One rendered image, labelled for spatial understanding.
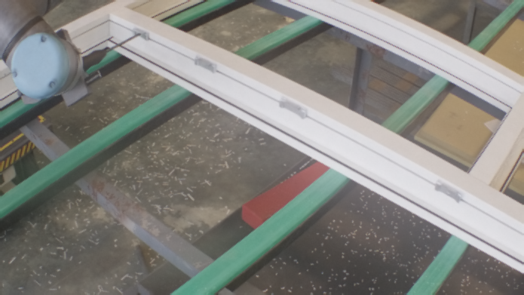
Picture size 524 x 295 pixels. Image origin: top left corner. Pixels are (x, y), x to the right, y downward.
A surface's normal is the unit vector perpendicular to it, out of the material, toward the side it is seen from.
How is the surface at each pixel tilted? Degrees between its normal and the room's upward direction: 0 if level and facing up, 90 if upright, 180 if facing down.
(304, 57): 0
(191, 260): 0
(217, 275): 0
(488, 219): 90
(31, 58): 62
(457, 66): 90
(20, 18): 41
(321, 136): 90
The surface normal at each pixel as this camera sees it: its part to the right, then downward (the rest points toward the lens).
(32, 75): 0.21, 0.17
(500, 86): -0.62, 0.44
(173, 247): 0.08, -0.79
